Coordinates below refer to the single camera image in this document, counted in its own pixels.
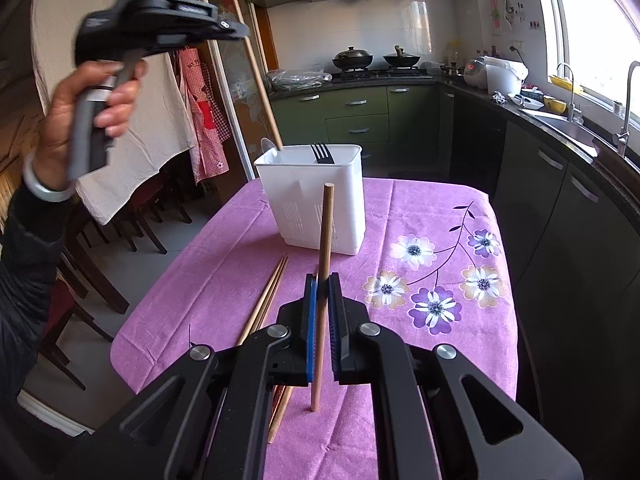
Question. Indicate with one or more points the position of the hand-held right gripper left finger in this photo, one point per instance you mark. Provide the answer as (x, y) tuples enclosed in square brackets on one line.
[(311, 330)]

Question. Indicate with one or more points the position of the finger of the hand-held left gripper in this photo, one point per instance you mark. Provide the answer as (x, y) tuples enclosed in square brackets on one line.
[(231, 29)]

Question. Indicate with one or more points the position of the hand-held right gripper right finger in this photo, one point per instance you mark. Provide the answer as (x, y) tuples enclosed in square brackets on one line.
[(336, 330)]

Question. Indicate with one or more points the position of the white plastic utensil holder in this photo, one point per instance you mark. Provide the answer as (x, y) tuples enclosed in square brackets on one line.
[(290, 200)]

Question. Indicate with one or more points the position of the person's left forearm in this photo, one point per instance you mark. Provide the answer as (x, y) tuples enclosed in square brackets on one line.
[(25, 285)]

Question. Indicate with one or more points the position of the person's left hand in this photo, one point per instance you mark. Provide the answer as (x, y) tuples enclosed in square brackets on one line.
[(57, 125)]

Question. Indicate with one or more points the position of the glass sliding door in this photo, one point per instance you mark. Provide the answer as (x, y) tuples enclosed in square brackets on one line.
[(230, 70)]

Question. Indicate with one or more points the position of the clear plastic bag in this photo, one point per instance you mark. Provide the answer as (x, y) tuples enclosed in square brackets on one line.
[(295, 80)]

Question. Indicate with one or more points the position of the red checked apron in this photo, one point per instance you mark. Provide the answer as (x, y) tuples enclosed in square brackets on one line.
[(205, 115)]

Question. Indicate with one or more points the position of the pink floral tablecloth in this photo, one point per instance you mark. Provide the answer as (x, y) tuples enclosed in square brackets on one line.
[(225, 270)]

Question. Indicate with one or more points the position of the white spoon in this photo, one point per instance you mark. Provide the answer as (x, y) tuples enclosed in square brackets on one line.
[(267, 144)]

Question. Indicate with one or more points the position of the black wok with lid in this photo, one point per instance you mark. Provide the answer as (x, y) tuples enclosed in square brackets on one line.
[(352, 57)]

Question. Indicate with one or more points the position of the green lower kitchen cabinets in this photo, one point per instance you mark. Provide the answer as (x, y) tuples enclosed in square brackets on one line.
[(355, 105)]

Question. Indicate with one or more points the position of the white hanging cloth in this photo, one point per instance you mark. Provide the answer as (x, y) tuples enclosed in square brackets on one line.
[(150, 170)]

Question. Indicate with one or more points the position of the black fork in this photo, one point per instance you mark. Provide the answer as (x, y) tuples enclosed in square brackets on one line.
[(322, 152)]

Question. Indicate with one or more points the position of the gas stove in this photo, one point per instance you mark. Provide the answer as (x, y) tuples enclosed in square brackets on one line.
[(380, 75)]

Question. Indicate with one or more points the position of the yellow oil bottle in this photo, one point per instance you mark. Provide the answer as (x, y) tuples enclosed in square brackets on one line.
[(452, 55)]

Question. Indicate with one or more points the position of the dark kitchen cabinets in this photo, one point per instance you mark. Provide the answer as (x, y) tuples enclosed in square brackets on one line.
[(550, 210)]

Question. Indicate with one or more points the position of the red seat wooden chair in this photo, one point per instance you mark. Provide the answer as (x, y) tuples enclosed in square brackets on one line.
[(65, 305)]

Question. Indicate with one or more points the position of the white rice cooker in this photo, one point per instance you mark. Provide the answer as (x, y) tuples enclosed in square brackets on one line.
[(475, 72)]

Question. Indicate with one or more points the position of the white bowl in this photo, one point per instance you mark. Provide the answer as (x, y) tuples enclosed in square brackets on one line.
[(530, 105)]

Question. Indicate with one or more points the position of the steel kitchen sink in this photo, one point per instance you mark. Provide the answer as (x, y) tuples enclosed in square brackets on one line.
[(565, 127)]

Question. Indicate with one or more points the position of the yellow bowl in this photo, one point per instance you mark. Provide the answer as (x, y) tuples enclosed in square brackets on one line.
[(555, 106)]

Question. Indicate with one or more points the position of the black kitchen countertop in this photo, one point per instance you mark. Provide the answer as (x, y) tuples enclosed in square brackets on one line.
[(615, 175)]

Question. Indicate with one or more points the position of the small steel faucet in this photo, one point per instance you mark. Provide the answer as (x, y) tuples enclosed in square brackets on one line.
[(571, 100)]

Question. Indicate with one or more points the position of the tall steel faucet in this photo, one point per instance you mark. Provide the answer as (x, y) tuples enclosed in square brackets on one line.
[(623, 125)]

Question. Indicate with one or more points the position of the kitchen window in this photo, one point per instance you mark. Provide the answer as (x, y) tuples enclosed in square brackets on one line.
[(595, 20)]

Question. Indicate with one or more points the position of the pink wall decoration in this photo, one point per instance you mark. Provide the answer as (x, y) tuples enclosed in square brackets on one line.
[(495, 12)]

